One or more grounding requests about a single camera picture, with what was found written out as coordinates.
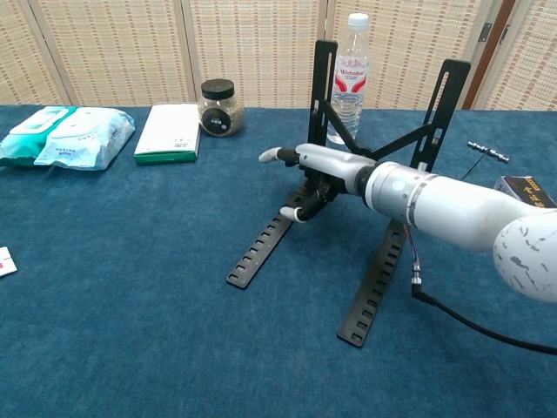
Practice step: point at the black folding laptop stand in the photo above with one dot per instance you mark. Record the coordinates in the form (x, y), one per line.
(370, 287)

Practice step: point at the clear plastic water bottle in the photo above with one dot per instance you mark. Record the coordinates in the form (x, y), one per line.
(350, 82)

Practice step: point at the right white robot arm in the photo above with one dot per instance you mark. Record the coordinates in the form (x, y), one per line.
(457, 209)

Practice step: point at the green wet wipes pack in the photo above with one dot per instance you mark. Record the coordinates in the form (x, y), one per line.
(26, 139)

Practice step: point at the light blue wet wipes pack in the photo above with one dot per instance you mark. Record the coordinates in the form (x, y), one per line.
(82, 139)

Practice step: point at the glass jar with black lid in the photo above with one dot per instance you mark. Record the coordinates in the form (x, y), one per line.
(219, 115)

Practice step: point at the blue table cloth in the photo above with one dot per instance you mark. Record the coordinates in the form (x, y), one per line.
(152, 305)

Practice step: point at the brown framed bamboo screen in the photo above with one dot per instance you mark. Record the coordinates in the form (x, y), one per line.
(531, 56)

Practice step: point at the black carton with gold print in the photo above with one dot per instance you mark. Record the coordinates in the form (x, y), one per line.
(526, 187)

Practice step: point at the white box with green edge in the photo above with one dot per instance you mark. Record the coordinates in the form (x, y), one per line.
(167, 130)

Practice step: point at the light wood bamboo folding screen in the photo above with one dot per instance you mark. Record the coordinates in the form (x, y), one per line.
(130, 48)

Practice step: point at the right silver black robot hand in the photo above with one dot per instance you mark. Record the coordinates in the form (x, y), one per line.
(330, 167)

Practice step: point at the white floral toothpaste tube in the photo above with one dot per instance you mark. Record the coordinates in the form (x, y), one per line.
(6, 261)

